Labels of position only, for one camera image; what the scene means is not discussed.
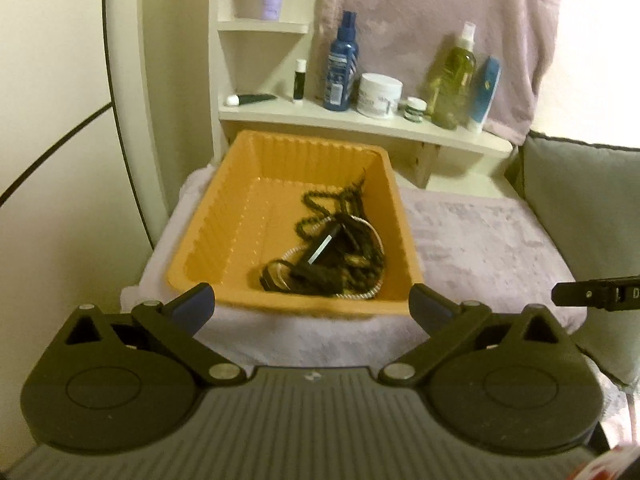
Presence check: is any small black case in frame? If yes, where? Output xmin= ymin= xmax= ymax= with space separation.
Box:
xmin=300 ymin=227 xmax=347 ymax=267

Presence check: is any cream wooden shelf unit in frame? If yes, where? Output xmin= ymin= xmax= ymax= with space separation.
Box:
xmin=137 ymin=0 xmax=516 ymax=188

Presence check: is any brown bead necklace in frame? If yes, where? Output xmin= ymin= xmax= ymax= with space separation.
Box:
xmin=340 ymin=220 xmax=387 ymax=297

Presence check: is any pink hanging towel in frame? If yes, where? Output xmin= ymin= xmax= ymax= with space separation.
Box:
xmin=320 ymin=0 xmax=563 ymax=146

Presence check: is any white cream jar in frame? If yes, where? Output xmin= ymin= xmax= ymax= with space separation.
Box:
xmin=356 ymin=73 xmax=404 ymax=119

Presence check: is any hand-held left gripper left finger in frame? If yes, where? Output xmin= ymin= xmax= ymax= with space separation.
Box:
xmin=65 ymin=282 xmax=251 ymax=388

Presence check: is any white bead bracelet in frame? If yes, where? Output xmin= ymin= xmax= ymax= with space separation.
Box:
xmin=272 ymin=217 xmax=385 ymax=302

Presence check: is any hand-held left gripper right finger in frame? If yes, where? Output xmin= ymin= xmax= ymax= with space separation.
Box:
xmin=377 ymin=282 xmax=569 ymax=388

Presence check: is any green liquid bottle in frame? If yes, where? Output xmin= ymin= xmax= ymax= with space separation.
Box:
xmin=427 ymin=21 xmax=477 ymax=130

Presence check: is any blue spray bottle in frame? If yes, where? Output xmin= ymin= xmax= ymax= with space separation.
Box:
xmin=322 ymin=11 xmax=361 ymax=111

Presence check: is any dark bead necklace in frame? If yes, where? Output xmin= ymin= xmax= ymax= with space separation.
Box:
xmin=295 ymin=170 xmax=372 ymax=243

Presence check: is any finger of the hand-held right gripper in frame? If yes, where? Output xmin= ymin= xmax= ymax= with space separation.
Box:
xmin=552 ymin=276 xmax=640 ymax=311

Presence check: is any grey cushion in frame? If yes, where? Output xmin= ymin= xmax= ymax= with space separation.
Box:
xmin=505 ymin=130 xmax=640 ymax=386

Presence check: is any blue and white tube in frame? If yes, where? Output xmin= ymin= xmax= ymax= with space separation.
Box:
xmin=467 ymin=56 xmax=502 ymax=133

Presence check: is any black watch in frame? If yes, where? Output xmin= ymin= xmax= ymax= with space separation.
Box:
xmin=260 ymin=259 xmax=342 ymax=294

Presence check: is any black tube with white cap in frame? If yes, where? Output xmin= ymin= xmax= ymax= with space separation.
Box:
xmin=225 ymin=93 xmax=278 ymax=107

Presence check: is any orange plastic tray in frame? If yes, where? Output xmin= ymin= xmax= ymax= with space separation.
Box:
xmin=166 ymin=130 xmax=426 ymax=318

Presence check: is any lip balm stick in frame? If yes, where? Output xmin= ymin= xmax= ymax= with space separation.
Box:
xmin=293 ymin=58 xmax=307 ymax=103

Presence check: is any small green-labelled jar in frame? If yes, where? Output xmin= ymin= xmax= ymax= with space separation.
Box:
xmin=404 ymin=97 xmax=428 ymax=124

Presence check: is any patterned pink cloth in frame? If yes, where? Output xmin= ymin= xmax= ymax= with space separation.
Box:
xmin=592 ymin=372 xmax=632 ymax=443

